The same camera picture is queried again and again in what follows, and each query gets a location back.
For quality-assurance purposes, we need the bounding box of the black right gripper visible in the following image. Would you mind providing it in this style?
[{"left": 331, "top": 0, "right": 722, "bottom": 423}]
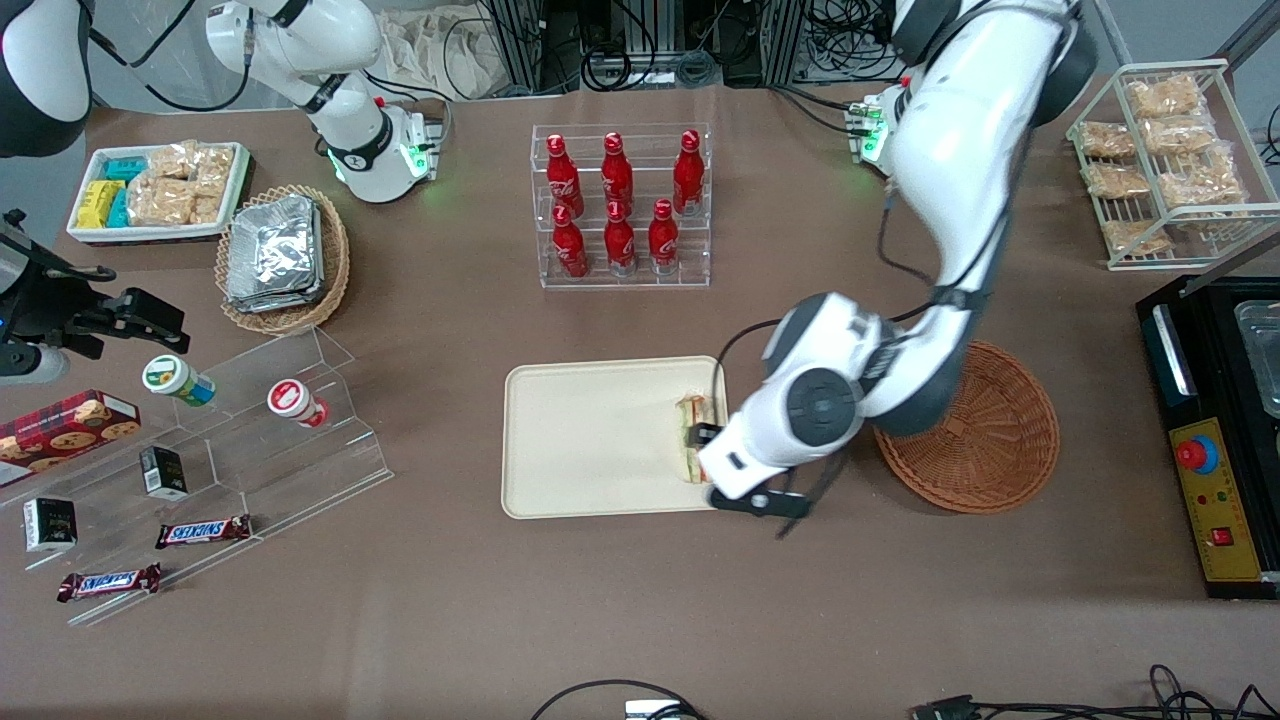
[{"left": 0, "top": 245, "right": 190, "bottom": 359}]

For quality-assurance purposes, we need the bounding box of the triangle sandwich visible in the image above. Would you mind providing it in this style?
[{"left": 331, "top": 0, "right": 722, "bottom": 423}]
[{"left": 674, "top": 393, "right": 727, "bottom": 485}]

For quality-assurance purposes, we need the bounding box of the white rectangular snack tray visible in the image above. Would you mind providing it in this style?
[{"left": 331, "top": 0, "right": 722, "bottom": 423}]
[{"left": 67, "top": 142, "right": 251, "bottom": 245}]

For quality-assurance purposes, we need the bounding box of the beige plastic tray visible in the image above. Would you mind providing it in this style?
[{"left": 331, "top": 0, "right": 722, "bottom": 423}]
[{"left": 501, "top": 356, "right": 736, "bottom": 521}]

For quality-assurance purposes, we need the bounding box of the oval light wicker basket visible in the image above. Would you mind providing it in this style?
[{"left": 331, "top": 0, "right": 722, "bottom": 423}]
[{"left": 215, "top": 185, "right": 351, "bottom": 335}]

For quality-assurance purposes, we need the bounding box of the round brown wicker basket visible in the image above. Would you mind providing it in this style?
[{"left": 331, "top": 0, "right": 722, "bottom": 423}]
[{"left": 875, "top": 340, "right": 1061, "bottom": 515}]

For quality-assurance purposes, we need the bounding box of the green lid yogurt cup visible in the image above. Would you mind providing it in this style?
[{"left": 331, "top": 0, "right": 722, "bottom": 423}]
[{"left": 142, "top": 354, "right": 217, "bottom": 407}]

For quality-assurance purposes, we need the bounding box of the yellow snack pack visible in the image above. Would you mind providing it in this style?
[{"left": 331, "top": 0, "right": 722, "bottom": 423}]
[{"left": 78, "top": 180, "right": 123, "bottom": 229}]

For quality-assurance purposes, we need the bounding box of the silver foil pouch stack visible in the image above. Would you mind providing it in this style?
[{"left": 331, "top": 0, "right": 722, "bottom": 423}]
[{"left": 225, "top": 195, "right": 326, "bottom": 313}]

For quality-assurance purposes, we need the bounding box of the red tartan cookie box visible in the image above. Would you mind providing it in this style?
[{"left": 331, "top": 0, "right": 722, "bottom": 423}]
[{"left": 0, "top": 390, "right": 142, "bottom": 488}]

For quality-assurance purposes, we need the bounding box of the small black carton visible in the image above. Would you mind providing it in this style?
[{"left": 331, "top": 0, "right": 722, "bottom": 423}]
[
  {"left": 139, "top": 446, "right": 189, "bottom": 501},
  {"left": 23, "top": 497, "right": 78, "bottom": 553}
]

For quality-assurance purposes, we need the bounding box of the red lid yogurt cup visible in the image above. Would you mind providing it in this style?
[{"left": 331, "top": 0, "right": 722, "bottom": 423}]
[{"left": 267, "top": 378, "right": 331, "bottom": 429}]

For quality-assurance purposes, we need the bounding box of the clear acrylic bottle rack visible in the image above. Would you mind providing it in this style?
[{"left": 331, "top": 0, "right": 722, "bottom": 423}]
[{"left": 531, "top": 123, "right": 712, "bottom": 290}]

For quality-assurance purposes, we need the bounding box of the red cola bottle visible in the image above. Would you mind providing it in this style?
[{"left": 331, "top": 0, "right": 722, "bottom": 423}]
[
  {"left": 545, "top": 134, "right": 584, "bottom": 216},
  {"left": 604, "top": 200, "right": 637, "bottom": 277},
  {"left": 601, "top": 132, "right": 634, "bottom": 211},
  {"left": 648, "top": 198, "right": 681, "bottom": 275},
  {"left": 552, "top": 205, "right": 589, "bottom": 279},
  {"left": 672, "top": 130, "right": 705, "bottom": 217}
]

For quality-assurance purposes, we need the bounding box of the clear acrylic step stand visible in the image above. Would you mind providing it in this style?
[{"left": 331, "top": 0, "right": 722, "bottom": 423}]
[{"left": 0, "top": 325, "right": 394, "bottom": 629}]

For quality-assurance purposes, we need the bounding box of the brown snickers bar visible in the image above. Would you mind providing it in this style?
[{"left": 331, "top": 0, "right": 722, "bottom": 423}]
[
  {"left": 155, "top": 514, "right": 253, "bottom": 550},
  {"left": 57, "top": 563, "right": 162, "bottom": 603}
]

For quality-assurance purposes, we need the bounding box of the beige cloth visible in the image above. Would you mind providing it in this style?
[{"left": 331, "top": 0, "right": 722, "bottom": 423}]
[{"left": 380, "top": 8, "right": 526, "bottom": 101}]

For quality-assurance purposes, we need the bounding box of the bagged puffed snack pack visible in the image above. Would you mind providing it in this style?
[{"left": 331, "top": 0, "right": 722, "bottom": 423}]
[
  {"left": 1127, "top": 75, "right": 1206, "bottom": 119},
  {"left": 1085, "top": 163, "right": 1151, "bottom": 199},
  {"left": 1158, "top": 150, "right": 1246, "bottom": 209},
  {"left": 1078, "top": 122, "right": 1141, "bottom": 159},
  {"left": 1143, "top": 115, "right": 1219, "bottom": 154},
  {"left": 1103, "top": 220, "right": 1173, "bottom": 257}
]

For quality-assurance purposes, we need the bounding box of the red emergency stop button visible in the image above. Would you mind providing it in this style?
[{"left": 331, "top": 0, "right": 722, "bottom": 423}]
[{"left": 1176, "top": 435, "right": 1221, "bottom": 476}]

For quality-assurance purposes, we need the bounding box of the black machine housing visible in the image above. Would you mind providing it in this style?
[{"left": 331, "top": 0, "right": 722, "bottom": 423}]
[{"left": 1137, "top": 275, "right": 1280, "bottom": 601}]

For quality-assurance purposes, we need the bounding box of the yellow control panel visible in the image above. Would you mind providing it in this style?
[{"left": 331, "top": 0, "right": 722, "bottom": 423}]
[{"left": 1168, "top": 417, "right": 1264, "bottom": 584}]

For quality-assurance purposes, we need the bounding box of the clear plastic container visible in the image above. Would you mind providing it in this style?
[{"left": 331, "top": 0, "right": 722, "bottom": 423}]
[{"left": 1233, "top": 300, "right": 1280, "bottom": 421}]

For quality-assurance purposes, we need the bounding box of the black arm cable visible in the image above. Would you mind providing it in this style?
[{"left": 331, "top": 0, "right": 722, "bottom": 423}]
[{"left": 711, "top": 320, "right": 851, "bottom": 541}]

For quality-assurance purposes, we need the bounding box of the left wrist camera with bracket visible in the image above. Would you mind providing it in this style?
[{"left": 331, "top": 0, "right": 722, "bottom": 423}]
[{"left": 708, "top": 485, "right": 813, "bottom": 519}]

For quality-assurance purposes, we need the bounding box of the white plug with black cable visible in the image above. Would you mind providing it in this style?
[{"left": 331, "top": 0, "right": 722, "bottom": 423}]
[{"left": 530, "top": 680, "right": 706, "bottom": 720}]

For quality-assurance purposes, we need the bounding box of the black cable with connector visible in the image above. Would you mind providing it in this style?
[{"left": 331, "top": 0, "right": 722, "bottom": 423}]
[{"left": 910, "top": 665, "right": 1280, "bottom": 720}]

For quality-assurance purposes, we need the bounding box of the black cable bundle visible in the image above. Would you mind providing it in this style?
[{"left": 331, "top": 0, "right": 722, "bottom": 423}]
[{"left": 580, "top": 40, "right": 721, "bottom": 93}]

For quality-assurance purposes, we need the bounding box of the aluminium frame post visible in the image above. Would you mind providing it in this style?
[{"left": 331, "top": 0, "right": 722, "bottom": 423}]
[
  {"left": 480, "top": 0, "right": 546, "bottom": 96},
  {"left": 760, "top": 0, "right": 811, "bottom": 86}
]

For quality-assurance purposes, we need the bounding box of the silver bar handle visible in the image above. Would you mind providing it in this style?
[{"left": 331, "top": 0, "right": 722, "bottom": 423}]
[{"left": 1150, "top": 303, "right": 1198, "bottom": 398}]

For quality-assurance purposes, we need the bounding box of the white wire rack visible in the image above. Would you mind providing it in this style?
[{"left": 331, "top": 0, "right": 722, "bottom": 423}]
[{"left": 1065, "top": 58, "right": 1280, "bottom": 273}]

